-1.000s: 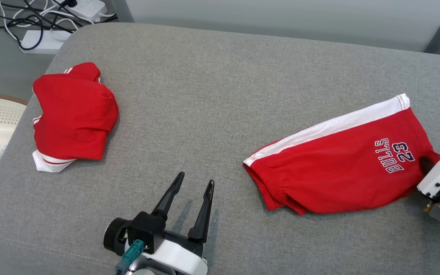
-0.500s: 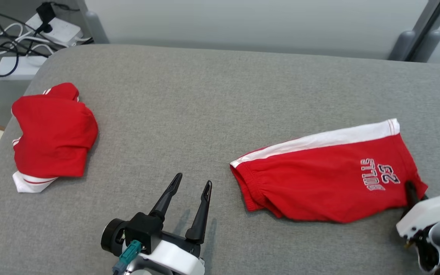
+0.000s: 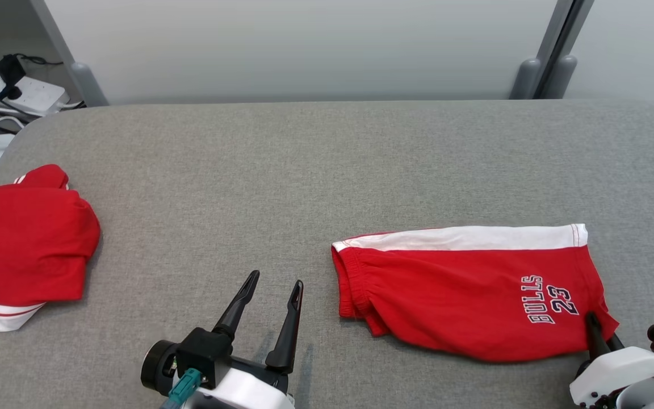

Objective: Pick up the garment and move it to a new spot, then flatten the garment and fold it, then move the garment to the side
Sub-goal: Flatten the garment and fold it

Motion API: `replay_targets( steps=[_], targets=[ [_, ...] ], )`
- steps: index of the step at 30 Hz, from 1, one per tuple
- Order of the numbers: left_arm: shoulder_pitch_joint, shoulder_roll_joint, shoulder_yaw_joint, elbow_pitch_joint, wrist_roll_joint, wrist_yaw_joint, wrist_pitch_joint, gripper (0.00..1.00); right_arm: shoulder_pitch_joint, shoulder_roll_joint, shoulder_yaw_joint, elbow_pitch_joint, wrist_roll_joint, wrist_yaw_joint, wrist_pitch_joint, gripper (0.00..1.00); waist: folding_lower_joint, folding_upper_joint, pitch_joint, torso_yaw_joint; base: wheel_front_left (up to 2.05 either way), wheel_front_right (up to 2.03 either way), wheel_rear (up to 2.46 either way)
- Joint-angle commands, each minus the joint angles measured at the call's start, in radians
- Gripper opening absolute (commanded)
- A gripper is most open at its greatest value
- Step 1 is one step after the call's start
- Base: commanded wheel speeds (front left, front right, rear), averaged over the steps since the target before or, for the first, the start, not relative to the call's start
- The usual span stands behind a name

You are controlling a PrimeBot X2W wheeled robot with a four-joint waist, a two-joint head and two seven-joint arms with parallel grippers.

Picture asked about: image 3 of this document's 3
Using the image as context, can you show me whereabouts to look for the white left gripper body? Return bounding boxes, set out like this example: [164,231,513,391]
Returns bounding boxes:
[191,357,296,409]

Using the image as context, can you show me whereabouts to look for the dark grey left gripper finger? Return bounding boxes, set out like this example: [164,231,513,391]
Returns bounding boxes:
[212,270,261,341]
[265,280,304,374]

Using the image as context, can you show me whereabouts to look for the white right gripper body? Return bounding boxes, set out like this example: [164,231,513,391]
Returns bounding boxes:
[569,347,654,409]

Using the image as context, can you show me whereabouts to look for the red Bulls 23 shorts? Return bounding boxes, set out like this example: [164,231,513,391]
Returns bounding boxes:
[332,224,620,363]

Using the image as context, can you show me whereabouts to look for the red jersey with white sleeves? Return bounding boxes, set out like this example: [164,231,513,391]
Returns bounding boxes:
[0,164,101,333]

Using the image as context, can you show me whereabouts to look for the black power adapter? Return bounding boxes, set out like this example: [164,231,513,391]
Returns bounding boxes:
[0,54,27,87]

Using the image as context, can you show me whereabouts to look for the teal left camera cable connector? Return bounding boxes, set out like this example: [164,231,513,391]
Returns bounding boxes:
[160,368,203,409]

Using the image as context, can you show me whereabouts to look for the grey paired partition post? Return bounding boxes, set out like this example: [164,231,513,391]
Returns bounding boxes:
[510,0,575,100]
[543,0,596,100]

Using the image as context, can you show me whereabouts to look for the single grey partition post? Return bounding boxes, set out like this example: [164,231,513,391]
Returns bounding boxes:
[29,0,109,107]

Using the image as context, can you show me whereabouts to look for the thin black adapter cable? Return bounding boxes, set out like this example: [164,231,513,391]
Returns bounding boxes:
[18,53,64,65]

